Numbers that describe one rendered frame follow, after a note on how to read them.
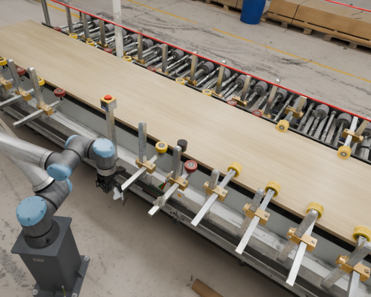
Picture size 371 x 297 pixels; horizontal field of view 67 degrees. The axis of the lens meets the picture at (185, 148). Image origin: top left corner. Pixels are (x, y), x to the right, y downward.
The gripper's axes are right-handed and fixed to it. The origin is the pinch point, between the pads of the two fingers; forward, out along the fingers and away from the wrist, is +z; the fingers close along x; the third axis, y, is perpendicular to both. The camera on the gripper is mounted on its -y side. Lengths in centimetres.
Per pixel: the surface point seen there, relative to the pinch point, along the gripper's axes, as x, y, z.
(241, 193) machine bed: 55, -55, 14
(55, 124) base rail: -97, -33, 24
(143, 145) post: -6.4, -33.1, -6.9
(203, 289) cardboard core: 60, -20, 86
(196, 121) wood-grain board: -1, -88, 4
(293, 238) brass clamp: 91, -33, -1
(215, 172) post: 42, -34, -16
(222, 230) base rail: 56, -31, 24
